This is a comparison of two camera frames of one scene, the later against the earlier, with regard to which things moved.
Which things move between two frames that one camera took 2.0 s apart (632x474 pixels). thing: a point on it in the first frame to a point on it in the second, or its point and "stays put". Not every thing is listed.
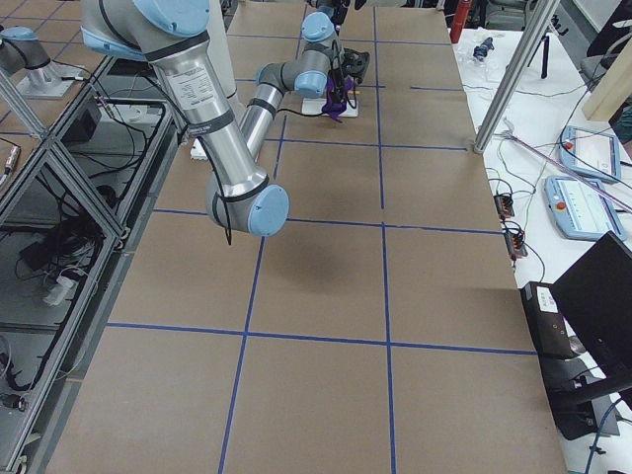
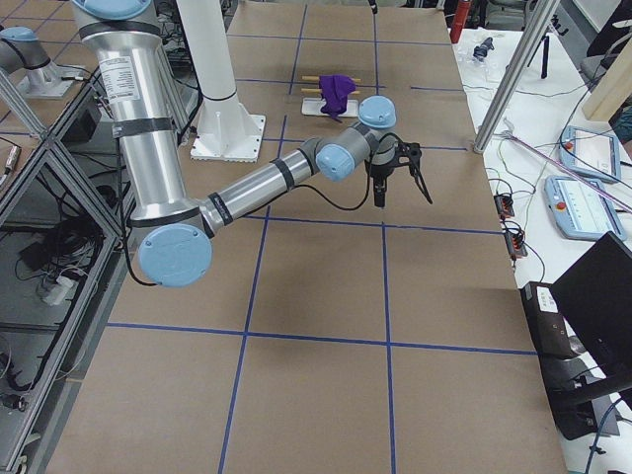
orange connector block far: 504,203 stays put
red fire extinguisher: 459,20 stays put
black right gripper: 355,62 to 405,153
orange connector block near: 514,245 stays put
